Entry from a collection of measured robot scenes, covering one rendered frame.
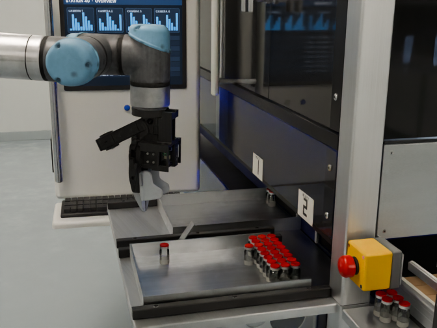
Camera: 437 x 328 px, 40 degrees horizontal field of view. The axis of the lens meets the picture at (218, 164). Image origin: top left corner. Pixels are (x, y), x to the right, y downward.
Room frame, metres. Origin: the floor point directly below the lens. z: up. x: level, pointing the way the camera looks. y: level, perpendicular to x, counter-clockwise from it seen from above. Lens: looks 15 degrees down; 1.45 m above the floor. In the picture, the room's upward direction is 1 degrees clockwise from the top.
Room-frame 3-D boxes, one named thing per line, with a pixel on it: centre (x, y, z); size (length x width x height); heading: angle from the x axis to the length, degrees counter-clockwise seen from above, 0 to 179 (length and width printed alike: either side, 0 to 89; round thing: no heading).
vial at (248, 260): (1.23, -0.07, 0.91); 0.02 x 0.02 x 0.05
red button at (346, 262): (0.99, -0.24, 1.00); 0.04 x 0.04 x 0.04; 14
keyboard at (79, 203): (1.83, 0.30, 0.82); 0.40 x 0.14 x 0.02; 102
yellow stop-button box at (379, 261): (1.00, -0.28, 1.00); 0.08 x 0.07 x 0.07; 104
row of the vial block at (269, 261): (1.21, -0.10, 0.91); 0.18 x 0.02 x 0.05; 14
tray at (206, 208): (1.54, -0.02, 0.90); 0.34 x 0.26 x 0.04; 105
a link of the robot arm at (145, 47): (1.12, 0.13, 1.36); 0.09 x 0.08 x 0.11; 87
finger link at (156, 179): (1.14, 0.13, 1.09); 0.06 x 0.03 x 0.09; 74
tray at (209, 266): (1.18, 0.01, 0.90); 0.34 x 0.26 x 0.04; 104
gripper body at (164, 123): (1.12, 0.13, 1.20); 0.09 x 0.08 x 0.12; 74
